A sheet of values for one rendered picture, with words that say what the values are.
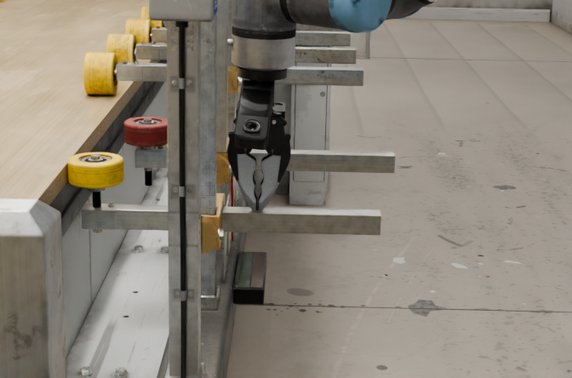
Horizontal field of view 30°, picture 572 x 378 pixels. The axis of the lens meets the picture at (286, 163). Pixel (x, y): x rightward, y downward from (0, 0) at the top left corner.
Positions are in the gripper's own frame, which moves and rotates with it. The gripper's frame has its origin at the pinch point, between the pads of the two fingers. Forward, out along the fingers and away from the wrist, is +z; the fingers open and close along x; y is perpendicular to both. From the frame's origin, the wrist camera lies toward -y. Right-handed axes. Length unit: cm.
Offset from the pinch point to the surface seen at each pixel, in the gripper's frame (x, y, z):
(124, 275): 23.6, 28.2, 23.4
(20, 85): 48, 58, -4
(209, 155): 6.7, -5.0, -8.6
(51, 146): 32.0, 10.0, -4.8
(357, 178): -38, 317, 90
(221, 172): 6.2, 17.0, 0.4
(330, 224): -10.8, -1.1, 2.1
